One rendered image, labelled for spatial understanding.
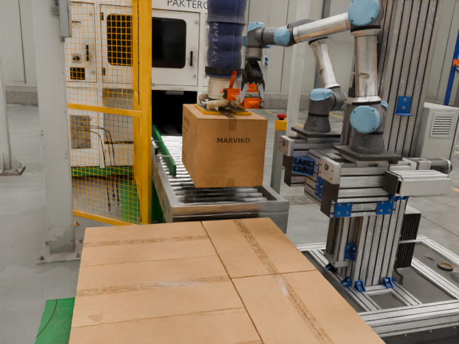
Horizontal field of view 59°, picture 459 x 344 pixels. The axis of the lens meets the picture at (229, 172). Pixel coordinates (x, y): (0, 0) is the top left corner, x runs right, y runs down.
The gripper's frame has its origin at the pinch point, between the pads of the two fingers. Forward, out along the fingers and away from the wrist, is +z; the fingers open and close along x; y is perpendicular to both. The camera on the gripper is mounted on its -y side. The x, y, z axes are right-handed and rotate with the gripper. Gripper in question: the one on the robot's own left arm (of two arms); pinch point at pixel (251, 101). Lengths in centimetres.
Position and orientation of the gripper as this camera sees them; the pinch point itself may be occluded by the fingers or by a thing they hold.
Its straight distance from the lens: 195.4
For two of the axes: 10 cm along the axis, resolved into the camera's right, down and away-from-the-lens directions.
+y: -2.5, -2.8, 9.3
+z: -0.6, 9.6, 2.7
